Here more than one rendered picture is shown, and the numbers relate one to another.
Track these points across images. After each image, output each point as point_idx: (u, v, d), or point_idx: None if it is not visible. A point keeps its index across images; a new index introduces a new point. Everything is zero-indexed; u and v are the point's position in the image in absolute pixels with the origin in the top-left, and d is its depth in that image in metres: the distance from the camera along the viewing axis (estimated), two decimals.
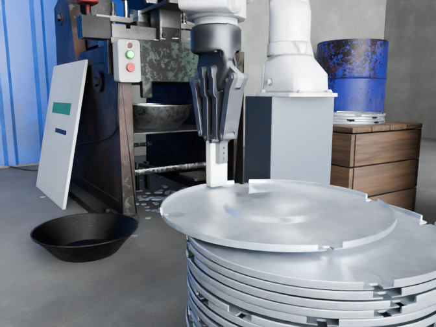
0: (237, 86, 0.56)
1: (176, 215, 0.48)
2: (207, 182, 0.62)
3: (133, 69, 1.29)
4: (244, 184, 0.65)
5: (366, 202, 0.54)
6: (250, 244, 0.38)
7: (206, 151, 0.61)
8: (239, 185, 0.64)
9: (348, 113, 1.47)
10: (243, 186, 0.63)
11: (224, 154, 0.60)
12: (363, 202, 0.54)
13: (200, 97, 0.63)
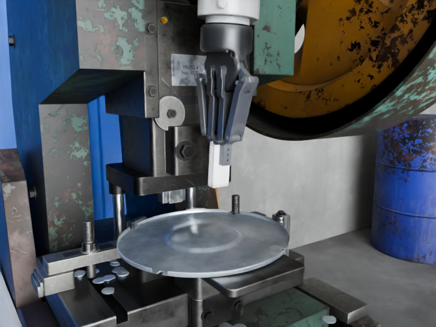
0: (204, 85, 0.64)
1: (228, 215, 0.80)
2: (227, 181, 0.63)
3: None
4: (279, 248, 0.63)
5: (160, 269, 0.57)
6: (163, 214, 0.80)
7: (230, 152, 0.62)
8: (280, 246, 0.64)
9: None
10: (274, 246, 0.64)
11: None
12: (163, 268, 0.57)
13: (241, 100, 0.57)
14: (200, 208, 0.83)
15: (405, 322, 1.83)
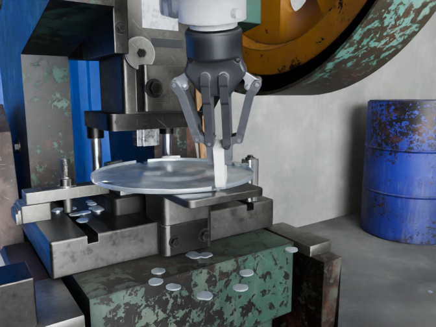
0: (178, 91, 0.57)
1: (142, 163, 0.83)
2: None
3: None
4: (233, 166, 0.80)
5: (211, 188, 0.62)
6: (93, 172, 0.72)
7: None
8: (230, 165, 0.81)
9: None
10: (228, 166, 0.80)
11: (207, 154, 0.61)
12: None
13: (244, 100, 0.57)
14: (174, 156, 0.88)
15: (389, 294, 1.87)
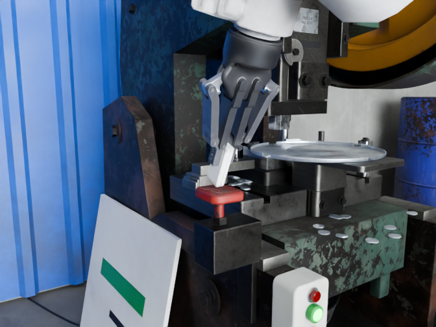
0: (205, 94, 0.53)
1: None
2: (213, 173, 0.65)
3: None
4: (276, 145, 1.00)
5: (355, 146, 0.96)
6: (339, 159, 0.75)
7: None
8: (273, 145, 1.00)
9: None
10: (277, 145, 0.99)
11: (213, 156, 0.60)
12: (353, 146, 0.96)
13: (255, 102, 0.60)
14: (296, 139, 1.04)
15: None
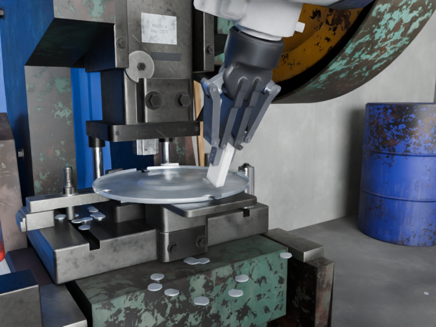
0: (206, 93, 0.53)
1: None
2: (212, 173, 0.65)
3: None
4: None
5: None
6: (248, 178, 0.77)
7: None
8: None
9: None
10: None
11: (213, 156, 0.60)
12: None
13: None
14: (173, 163, 0.90)
15: (385, 296, 1.90)
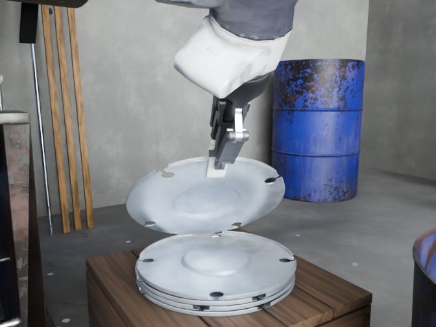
0: (235, 141, 0.50)
1: None
2: None
3: None
4: None
5: None
6: (252, 159, 0.64)
7: (208, 147, 0.61)
8: None
9: (212, 272, 0.68)
10: None
11: (222, 165, 0.60)
12: None
13: None
14: None
15: None
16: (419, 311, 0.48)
